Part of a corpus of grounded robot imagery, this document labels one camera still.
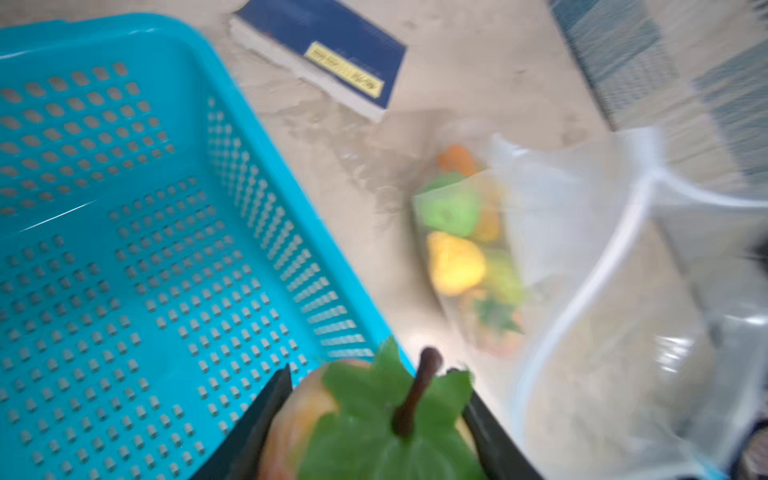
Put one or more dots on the small orange fruit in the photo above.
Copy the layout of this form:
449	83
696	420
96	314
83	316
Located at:
455	264

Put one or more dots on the pink peach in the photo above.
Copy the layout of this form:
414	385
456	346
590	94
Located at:
356	419

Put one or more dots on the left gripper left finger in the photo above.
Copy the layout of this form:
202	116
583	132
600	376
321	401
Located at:
238	456

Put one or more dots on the teal plastic basket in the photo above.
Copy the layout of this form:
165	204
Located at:
159	261

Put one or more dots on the clear zip top bag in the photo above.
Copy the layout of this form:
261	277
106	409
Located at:
640	350

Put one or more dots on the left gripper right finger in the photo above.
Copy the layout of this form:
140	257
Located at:
494	454

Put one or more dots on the blue book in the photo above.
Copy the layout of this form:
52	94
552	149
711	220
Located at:
328	45

